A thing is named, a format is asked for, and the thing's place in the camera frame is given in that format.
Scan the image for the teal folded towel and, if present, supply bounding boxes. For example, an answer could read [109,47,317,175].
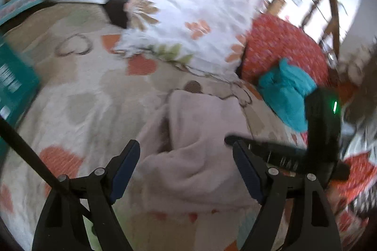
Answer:
[257,58,317,132]

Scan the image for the green cardboard box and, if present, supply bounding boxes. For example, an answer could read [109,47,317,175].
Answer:
[0,35,42,163]

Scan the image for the teal patterned flat box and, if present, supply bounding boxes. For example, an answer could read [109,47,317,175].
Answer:
[0,0,45,25]

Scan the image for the pale lilac towel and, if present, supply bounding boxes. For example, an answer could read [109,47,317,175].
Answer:
[130,90,256,213]

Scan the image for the heart patterned quilt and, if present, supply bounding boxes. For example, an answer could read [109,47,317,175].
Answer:
[1,4,306,250]

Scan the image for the white floral pillow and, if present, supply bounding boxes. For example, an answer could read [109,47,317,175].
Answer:
[113,0,264,81]

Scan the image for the red floral blanket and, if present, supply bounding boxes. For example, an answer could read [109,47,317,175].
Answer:
[240,14,376,247]

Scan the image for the black cable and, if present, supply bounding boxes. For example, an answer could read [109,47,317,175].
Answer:
[0,116,98,228]

